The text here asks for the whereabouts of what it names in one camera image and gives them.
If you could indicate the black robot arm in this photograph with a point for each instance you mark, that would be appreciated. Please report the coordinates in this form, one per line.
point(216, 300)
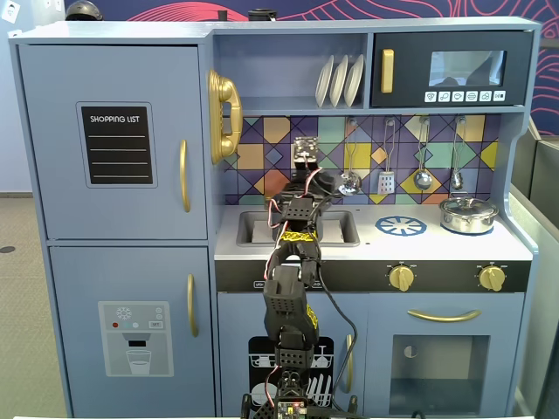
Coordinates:
point(286, 301)

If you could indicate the white wall socket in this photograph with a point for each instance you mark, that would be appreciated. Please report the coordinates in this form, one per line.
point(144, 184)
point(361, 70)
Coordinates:
point(11, 11)
point(59, 4)

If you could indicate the blue fridge door with dispenser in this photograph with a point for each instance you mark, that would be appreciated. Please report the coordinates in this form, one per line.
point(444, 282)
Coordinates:
point(78, 279)

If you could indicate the black table clamp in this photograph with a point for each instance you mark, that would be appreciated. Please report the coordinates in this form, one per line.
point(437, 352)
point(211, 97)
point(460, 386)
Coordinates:
point(248, 406)
point(353, 407)

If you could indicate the black shopping list board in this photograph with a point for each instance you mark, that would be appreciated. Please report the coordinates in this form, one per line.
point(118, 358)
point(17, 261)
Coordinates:
point(118, 153)

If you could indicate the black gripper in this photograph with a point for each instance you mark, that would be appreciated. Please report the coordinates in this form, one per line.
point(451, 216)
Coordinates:
point(325, 182)

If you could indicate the gold stove knob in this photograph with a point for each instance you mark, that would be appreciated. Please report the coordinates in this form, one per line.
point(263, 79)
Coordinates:
point(492, 278)
point(402, 278)

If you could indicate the gray toy sink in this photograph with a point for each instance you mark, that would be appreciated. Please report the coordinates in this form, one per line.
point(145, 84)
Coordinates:
point(345, 227)

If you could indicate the blue dishwasher door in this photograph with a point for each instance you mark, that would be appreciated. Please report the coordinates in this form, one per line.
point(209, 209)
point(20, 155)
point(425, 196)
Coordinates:
point(236, 314)

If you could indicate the hanging silver whisk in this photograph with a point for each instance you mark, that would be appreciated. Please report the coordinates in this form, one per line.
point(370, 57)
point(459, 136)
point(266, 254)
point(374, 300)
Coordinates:
point(457, 179)

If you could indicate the steel skimmer spoon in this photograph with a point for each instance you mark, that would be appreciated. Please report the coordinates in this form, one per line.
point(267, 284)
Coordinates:
point(349, 184)

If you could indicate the round floor socket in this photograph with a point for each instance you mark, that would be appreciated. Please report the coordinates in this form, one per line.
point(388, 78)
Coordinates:
point(6, 249)

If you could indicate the blue toy kitchen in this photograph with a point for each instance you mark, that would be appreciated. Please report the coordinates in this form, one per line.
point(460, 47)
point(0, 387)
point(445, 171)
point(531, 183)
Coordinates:
point(131, 35)

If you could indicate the gray desk divider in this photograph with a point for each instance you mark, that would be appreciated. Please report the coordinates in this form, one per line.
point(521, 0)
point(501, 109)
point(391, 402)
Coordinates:
point(546, 283)

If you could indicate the blue oven door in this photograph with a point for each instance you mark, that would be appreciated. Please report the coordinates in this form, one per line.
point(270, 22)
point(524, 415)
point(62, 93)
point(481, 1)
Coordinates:
point(380, 323)

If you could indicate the robot controller board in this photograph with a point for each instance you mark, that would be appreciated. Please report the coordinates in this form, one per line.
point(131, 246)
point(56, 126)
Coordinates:
point(290, 408)

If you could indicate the dark gray pot lid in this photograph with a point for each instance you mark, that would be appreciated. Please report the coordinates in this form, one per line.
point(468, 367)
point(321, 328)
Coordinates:
point(326, 183)

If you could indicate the steel pot with lid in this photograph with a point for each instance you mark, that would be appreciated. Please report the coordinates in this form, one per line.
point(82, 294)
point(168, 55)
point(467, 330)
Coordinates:
point(468, 214)

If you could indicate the gold toy telephone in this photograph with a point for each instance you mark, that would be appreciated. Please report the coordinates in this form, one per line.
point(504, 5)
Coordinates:
point(223, 115)

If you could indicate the small wrist camera board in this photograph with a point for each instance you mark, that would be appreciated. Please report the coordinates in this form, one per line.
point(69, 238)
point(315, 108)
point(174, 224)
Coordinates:
point(305, 148)

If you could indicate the white toy plate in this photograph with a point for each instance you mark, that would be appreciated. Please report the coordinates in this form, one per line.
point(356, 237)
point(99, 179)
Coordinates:
point(339, 81)
point(324, 82)
point(354, 80)

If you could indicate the blue burner print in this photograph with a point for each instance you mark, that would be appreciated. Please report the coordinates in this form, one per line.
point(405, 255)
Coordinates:
point(401, 226)

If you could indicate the small black cylinder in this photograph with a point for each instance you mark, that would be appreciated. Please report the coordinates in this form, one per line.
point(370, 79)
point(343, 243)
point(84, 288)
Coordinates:
point(222, 15)

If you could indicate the steel slotted spatula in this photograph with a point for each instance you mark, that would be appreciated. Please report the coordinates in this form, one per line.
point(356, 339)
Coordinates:
point(386, 183)

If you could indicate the steel ladle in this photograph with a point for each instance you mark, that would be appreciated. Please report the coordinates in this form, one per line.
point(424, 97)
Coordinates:
point(422, 180)

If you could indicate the grey water dispenser panel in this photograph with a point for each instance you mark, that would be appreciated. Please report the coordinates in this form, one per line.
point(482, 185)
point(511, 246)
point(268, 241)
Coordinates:
point(109, 349)

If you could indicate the black helmet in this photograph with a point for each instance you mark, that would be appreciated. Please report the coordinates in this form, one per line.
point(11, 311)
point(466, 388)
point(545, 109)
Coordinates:
point(83, 11)

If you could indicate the black toy microwave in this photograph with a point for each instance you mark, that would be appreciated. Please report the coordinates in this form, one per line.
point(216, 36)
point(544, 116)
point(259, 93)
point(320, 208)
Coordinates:
point(410, 52)

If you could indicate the blue fridge door with list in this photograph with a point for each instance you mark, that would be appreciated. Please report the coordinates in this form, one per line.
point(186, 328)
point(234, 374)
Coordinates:
point(52, 196)

